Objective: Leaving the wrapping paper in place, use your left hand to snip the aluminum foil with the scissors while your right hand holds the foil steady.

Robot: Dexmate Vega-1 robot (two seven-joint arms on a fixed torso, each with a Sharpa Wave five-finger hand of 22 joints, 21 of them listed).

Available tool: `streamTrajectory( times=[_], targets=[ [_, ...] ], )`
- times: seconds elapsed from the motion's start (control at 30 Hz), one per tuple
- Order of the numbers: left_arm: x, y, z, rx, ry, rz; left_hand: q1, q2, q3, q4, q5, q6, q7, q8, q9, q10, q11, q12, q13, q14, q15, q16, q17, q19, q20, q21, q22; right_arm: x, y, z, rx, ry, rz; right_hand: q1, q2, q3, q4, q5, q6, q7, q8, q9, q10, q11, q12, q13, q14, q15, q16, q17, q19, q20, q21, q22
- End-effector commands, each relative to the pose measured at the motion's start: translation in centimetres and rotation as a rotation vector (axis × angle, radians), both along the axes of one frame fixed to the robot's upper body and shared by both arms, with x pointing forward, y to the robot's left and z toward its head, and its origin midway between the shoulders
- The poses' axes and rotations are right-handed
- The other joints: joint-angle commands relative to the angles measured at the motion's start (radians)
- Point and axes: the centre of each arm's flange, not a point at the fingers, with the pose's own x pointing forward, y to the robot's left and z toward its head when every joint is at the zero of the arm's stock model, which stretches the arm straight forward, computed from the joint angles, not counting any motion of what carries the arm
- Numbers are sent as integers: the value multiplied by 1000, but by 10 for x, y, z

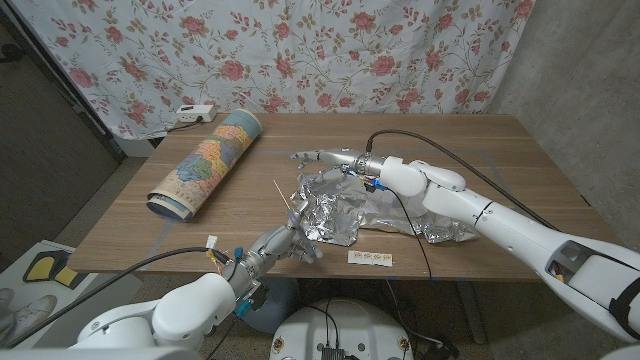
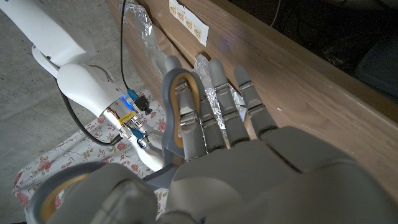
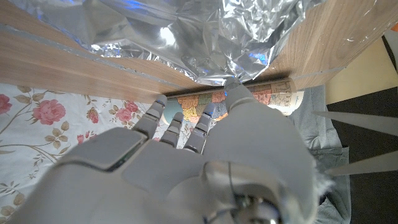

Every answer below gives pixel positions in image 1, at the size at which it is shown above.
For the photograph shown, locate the grey table leg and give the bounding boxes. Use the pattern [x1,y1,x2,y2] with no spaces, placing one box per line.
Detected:
[455,279,489,345]

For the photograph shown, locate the thin black left wrist cable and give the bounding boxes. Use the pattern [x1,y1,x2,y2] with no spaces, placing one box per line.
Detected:
[204,319,239,360]

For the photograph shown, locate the grey blue round base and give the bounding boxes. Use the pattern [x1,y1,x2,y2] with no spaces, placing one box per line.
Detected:
[244,277,301,335]

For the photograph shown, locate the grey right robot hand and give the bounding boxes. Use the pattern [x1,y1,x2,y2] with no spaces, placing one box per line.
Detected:
[289,148,387,185]

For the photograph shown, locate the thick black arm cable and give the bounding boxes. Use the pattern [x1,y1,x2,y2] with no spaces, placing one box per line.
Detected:
[365,129,560,232]
[4,246,232,349]

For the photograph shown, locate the white power strip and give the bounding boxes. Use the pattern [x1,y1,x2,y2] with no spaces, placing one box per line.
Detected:
[175,104,218,124]

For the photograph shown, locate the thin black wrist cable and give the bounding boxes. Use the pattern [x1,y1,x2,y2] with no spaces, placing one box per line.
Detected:
[204,319,239,360]
[382,185,434,280]

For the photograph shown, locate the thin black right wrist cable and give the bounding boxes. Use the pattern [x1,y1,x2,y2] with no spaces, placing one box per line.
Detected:
[382,185,434,280]

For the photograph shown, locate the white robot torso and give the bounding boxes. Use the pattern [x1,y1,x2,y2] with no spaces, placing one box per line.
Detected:
[269,298,415,360]

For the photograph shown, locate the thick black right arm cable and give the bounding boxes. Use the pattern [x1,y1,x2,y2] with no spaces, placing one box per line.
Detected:
[365,129,560,232]

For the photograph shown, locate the aluminum foil sheet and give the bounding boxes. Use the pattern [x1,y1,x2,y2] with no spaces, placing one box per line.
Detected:
[290,167,481,247]

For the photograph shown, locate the white label strip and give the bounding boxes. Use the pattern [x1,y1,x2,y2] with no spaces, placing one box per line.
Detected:
[347,249,394,268]

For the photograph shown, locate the rolled map wrapping paper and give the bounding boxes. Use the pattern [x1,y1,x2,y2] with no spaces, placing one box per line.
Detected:
[146,108,263,223]

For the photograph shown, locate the white floor sheet yellow shapes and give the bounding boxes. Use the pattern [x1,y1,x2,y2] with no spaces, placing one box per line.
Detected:
[0,239,144,350]

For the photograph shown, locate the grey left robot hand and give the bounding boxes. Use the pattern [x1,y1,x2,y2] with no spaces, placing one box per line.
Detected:
[222,209,325,300]

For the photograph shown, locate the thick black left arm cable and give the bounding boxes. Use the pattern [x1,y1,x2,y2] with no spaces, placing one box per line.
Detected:
[4,246,232,349]

